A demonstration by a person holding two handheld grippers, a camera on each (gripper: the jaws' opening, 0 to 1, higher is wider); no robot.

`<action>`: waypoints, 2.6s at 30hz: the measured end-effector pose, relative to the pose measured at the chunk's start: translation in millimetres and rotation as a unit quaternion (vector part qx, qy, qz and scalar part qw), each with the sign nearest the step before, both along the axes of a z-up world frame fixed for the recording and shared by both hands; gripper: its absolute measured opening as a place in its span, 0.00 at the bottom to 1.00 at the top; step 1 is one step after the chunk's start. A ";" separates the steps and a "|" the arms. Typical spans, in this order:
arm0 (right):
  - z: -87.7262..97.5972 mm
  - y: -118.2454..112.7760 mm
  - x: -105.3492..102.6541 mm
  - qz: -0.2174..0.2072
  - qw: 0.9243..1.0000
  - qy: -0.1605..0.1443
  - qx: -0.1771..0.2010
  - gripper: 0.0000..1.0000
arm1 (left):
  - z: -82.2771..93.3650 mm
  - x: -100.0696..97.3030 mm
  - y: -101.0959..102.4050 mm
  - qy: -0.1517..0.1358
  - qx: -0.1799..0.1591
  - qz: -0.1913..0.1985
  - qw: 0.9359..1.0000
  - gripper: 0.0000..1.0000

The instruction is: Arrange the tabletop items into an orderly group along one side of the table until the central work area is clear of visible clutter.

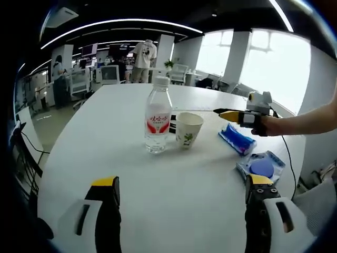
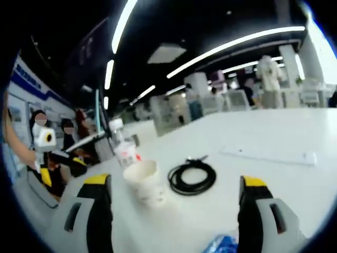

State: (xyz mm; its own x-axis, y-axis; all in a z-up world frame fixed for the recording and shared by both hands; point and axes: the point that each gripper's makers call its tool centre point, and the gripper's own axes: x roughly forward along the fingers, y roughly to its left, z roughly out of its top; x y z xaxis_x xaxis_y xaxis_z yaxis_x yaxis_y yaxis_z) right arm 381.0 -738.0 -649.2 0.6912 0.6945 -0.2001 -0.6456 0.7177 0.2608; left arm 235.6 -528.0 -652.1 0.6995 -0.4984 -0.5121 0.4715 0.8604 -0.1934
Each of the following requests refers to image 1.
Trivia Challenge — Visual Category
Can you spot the curved ceiling light strip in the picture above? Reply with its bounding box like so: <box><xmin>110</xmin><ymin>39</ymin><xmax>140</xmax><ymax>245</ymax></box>
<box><xmin>41</xmin><ymin>18</ymin><xmax>203</xmax><ymax>50</ymax></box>

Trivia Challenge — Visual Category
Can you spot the white office chair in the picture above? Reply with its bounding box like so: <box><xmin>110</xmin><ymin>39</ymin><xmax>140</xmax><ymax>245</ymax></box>
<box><xmin>70</xmin><ymin>70</ymin><xmax>93</xmax><ymax>109</ymax></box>
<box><xmin>292</xmin><ymin>179</ymin><xmax>335</xmax><ymax>235</ymax></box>
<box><xmin>101</xmin><ymin>65</ymin><xmax>121</xmax><ymax>85</ymax></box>
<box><xmin>170</xmin><ymin>64</ymin><xmax>189</xmax><ymax>85</ymax></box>

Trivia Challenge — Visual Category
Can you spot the dark office chair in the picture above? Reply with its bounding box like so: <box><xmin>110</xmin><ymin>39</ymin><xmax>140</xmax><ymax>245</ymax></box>
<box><xmin>196</xmin><ymin>74</ymin><xmax>222</xmax><ymax>90</ymax></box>

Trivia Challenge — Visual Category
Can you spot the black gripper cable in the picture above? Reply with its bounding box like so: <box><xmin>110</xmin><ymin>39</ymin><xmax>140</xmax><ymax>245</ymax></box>
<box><xmin>280</xmin><ymin>134</ymin><xmax>297</xmax><ymax>201</ymax></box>

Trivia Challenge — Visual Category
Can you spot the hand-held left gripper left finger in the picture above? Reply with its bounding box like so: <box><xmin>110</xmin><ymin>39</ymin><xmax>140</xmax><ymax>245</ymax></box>
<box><xmin>57</xmin><ymin>176</ymin><xmax>122</xmax><ymax>253</ymax></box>

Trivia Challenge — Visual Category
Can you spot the black equipment stand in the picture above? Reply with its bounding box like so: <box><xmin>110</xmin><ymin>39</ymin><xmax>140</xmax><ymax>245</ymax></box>
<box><xmin>13</xmin><ymin>121</ymin><xmax>44</xmax><ymax>181</ymax></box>

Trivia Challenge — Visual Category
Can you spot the printed paper cup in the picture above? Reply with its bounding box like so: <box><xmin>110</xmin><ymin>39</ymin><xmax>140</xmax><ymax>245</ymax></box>
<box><xmin>175</xmin><ymin>112</ymin><xmax>204</xmax><ymax>150</ymax></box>

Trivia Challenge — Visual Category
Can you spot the wet wipes pack blue lid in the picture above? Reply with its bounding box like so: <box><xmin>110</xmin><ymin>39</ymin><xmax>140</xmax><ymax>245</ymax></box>
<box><xmin>235</xmin><ymin>150</ymin><xmax>286</xmax><ymax>184</ymax></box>

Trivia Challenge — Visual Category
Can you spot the white table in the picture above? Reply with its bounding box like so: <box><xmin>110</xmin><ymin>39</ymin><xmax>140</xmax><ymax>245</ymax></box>
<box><xmin>36</xmin><ymin>83</ymin><xmax>308</xmax><ymax>253</ymax></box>

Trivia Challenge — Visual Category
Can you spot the small blue tissue packet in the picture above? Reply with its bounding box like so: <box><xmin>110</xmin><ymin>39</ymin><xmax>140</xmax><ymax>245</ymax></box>
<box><xmin>217</xmin><ymin>123</ymin><xmax>257</xmax><ymax>156</ymax></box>

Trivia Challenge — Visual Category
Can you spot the ceiling air conditioner unit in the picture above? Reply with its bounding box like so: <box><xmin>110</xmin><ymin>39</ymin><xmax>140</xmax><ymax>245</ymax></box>
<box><xmin>43</xmin><ymin>6</ymin><xmax>80</xmax><ymax>28</ymax></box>

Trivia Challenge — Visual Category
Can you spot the person's right hand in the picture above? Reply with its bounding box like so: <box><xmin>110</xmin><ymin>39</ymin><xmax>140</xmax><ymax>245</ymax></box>
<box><xmin>250</xmin><ymin>117</ymin><xmax>277</xmax><ymax>137</ymax></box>

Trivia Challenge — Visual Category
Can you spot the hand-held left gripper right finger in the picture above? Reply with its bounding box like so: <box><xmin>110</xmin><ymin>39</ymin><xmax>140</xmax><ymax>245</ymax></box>
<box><xmin>244</xmin><ymin>173</ymin><xmax>310</xmax><ymax>253</ymax></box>

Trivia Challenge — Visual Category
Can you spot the clear plastic water bottle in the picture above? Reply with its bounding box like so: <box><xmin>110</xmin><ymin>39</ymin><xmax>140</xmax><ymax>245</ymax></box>
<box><xmin>144</xmin><ymin>76</ymin><xmax>173</xmax><ymax>154</ymax></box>

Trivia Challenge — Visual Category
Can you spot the pink wall screen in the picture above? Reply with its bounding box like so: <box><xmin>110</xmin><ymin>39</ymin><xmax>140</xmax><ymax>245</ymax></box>
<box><xmin>81</xmin><ymin>43</ymin><xmax>98</xmax><ymax>57</ymax></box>

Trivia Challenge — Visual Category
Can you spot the straight ceiling light strip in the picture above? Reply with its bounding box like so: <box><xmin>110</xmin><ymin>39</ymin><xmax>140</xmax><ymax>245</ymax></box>
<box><xmin>268</xmin><ymin>0</ymin><xmax>294</xmax><ymax>33</ymax></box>

